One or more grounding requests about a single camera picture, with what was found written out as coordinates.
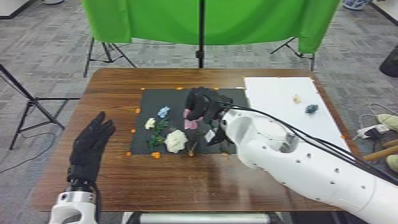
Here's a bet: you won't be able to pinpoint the dark mat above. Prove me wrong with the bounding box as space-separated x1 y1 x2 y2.
128 87 251 156

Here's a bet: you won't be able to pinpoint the green sprig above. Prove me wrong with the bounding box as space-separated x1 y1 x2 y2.
146 119 171 153

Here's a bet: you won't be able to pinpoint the pale grey bar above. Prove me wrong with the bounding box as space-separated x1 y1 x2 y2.
137 213 272 224

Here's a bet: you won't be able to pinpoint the blue flower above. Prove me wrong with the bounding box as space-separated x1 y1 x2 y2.
155 105 172 120

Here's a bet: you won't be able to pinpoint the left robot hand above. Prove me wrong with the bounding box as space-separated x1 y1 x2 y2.
66 111 117 184

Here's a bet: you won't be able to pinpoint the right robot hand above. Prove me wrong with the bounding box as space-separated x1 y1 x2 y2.
183 86 235 124

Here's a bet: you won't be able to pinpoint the black backdrop stand pole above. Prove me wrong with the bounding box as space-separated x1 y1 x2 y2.
194 0 208 69

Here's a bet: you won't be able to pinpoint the dark teal flower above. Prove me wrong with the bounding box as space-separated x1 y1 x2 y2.
304 103 322 115

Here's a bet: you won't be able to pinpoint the small cream flower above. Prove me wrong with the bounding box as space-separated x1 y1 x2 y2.
144 117 158 131

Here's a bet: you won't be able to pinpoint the black tripod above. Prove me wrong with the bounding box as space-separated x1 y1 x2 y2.
0 63 82 151

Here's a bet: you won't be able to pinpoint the white sheet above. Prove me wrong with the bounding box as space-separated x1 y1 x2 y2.
242 76 352 152

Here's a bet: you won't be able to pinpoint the black cable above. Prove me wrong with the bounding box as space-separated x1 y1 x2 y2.
222 103 398 186

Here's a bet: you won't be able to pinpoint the black backdrop stand legs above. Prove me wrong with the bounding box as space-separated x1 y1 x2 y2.
82 36 139 78
268 36 318 72

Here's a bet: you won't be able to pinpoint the pink flower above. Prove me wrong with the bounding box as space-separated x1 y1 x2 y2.
181 108 206 131

